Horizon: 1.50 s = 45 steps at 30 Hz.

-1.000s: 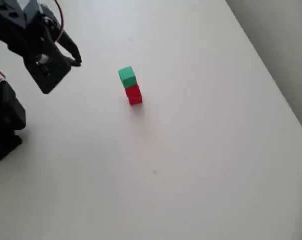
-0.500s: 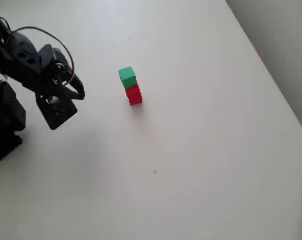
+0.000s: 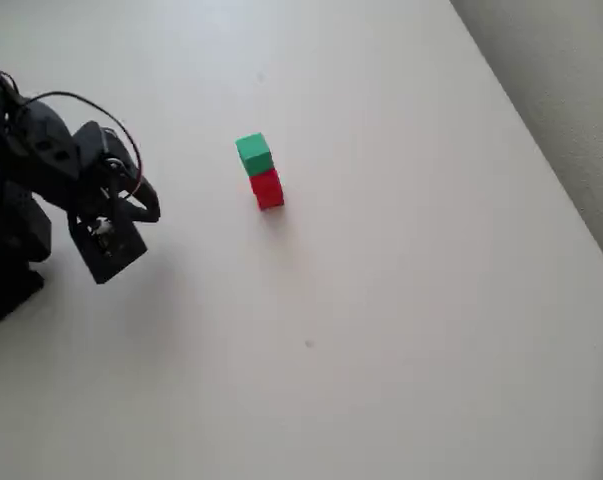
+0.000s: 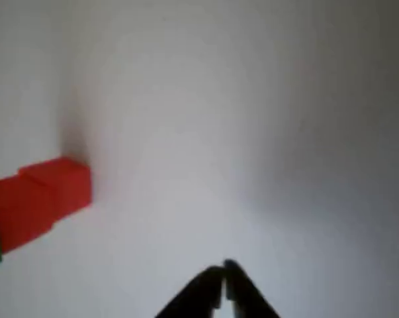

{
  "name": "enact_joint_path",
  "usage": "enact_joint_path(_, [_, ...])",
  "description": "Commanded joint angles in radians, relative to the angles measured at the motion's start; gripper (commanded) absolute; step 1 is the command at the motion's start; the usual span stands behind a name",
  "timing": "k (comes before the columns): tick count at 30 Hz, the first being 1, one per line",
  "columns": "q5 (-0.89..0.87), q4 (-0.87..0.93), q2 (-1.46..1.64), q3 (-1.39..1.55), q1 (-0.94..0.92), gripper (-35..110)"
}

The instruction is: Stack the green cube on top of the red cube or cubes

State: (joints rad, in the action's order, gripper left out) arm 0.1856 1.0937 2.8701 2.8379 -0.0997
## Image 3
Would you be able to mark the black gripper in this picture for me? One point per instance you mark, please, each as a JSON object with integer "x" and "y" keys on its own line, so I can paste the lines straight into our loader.
{"x": 142, "y": 204}

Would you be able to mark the green cube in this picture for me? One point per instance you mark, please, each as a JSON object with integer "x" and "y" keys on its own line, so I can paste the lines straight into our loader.
{"x": 253, "y": 150}

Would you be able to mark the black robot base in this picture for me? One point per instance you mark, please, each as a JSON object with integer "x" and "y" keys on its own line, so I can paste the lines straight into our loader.
{"x": 6, "y": 295}

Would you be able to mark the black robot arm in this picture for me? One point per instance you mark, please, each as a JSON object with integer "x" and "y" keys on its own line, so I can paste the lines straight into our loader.
{"x": 16, "y": 165}

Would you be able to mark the red cube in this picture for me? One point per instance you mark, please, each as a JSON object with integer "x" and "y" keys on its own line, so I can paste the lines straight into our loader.
{"x": 266, "y": 181}
{"x": 272, "y": 199}

